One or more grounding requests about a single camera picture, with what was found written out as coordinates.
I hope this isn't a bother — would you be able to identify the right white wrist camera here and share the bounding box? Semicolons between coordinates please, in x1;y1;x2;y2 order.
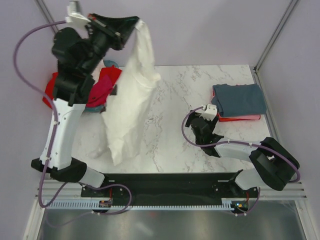
200;104;218;122

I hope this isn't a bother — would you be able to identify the white slotted cable duct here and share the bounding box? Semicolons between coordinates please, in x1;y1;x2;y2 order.
47;198;249;211

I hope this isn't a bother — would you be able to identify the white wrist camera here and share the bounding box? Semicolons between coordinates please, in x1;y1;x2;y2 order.
65;0;90;29
200;104;218;122

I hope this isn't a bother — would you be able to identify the folded pink t-shirt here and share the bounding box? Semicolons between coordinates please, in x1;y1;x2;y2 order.
228;114;261;121

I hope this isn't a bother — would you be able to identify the folded red-orange t-shirt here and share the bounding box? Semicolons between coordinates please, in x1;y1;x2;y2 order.
211;90;241;122

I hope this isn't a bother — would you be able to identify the magenta t-shirt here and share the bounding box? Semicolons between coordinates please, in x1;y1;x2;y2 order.
86;74;118;108

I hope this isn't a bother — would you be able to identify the aluminium frame post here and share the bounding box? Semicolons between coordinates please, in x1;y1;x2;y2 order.
252;0;300;75
34;0;55;24

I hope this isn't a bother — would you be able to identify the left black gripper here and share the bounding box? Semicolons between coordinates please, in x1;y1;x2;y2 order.
80;12;140;75

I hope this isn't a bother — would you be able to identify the red t-shirt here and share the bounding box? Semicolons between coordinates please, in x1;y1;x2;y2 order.
41;66;123;110

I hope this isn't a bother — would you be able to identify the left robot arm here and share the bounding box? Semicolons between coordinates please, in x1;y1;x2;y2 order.
31;13;139;197

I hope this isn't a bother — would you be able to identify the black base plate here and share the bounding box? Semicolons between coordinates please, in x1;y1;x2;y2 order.
81;172;258;204

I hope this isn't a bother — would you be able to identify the teal laundry basket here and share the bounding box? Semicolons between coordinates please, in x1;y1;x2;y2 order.
85;60;122;113

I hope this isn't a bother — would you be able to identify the left aluminium frame post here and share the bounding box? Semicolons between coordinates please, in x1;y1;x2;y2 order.
34;0;55;24

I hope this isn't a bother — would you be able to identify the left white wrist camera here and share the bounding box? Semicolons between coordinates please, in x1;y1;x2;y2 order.
65;0;90;29

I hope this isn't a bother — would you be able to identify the folded grey-blue t-shirt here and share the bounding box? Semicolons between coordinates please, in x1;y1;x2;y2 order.
211;83;267;118

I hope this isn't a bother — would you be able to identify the right aluminium frame post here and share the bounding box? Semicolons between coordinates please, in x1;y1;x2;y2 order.
252;0;300;75

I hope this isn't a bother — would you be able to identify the white t-shirt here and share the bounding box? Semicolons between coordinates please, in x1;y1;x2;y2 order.
89;20;161;166

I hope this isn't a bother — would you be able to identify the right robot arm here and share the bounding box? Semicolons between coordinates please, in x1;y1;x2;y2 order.
181;109;301;197

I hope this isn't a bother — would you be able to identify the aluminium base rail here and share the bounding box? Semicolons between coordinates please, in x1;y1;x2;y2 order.
42;180;307;201

